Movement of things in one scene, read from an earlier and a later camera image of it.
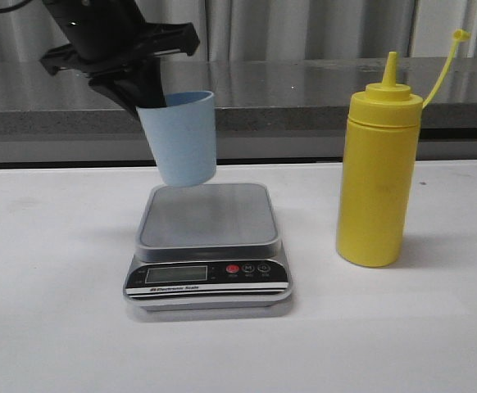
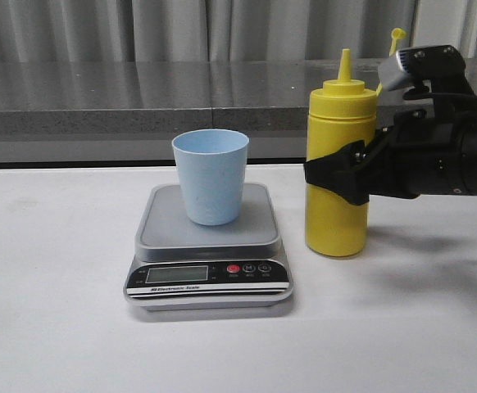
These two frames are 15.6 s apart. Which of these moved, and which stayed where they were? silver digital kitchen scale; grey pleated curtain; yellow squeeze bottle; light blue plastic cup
Moved: light blue plastic cup; yellow squeeze bottle
Stayed: silver digital kitchen scale; grey pleated curtain
